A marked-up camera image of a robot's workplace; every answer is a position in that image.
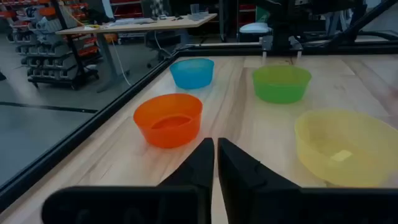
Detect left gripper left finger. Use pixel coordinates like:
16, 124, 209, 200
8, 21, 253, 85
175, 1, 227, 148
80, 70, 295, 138
41, 138, 215, 224

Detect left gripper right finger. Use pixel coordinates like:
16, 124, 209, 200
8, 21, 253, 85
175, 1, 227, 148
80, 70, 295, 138
217, 138, 398, 224

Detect orange plastic bowl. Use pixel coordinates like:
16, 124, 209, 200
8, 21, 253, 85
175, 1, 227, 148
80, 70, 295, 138
132, 93, 203, 149

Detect yellow plastic bowl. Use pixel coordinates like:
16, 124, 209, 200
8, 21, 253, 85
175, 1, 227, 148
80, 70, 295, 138
294, 108, 398, 189

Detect green plastic bowl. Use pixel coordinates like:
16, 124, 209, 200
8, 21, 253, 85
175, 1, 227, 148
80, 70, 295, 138
251, 64, 312, 105

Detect blue plastic bowl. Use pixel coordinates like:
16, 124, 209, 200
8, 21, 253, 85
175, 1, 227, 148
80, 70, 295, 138
169, 58, 215, 90

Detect black office chair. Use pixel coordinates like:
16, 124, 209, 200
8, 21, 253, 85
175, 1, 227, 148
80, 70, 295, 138
144, 29, 187, 68

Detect white lidded bin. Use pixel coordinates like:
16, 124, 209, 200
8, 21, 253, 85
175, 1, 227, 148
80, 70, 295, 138
238, 22, 272, 43

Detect wooden desk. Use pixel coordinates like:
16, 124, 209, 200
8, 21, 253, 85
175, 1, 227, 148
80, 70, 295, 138
55, 12, 218, 94

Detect white paper sheets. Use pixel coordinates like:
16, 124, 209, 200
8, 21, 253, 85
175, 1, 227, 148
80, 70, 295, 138
108, 17, 157, 27

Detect clear plastic container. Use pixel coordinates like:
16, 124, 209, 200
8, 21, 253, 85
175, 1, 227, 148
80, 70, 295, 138
188, 3, 209, 21

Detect storage rack with orange bins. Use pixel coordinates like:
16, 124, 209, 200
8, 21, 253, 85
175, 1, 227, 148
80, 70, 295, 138
6, 0, 103, 91

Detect red storage shelf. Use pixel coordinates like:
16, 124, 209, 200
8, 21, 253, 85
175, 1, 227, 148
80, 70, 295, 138
110, 0, 144, 19

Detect black table edge frame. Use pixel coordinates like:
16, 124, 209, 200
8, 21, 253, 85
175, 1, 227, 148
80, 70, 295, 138
0, 40, 398, 214

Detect white cable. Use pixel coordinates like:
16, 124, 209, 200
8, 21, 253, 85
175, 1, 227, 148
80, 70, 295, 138
111, 39, 133, 87

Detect black diagonal frame strut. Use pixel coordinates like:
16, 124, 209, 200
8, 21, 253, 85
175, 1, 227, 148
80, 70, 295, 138
329, 0, 398, 48

